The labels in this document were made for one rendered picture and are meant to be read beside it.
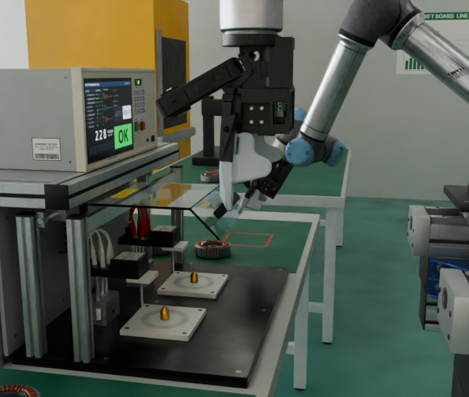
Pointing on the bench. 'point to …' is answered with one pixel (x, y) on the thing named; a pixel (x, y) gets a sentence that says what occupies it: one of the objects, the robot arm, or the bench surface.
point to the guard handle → (225, 207)
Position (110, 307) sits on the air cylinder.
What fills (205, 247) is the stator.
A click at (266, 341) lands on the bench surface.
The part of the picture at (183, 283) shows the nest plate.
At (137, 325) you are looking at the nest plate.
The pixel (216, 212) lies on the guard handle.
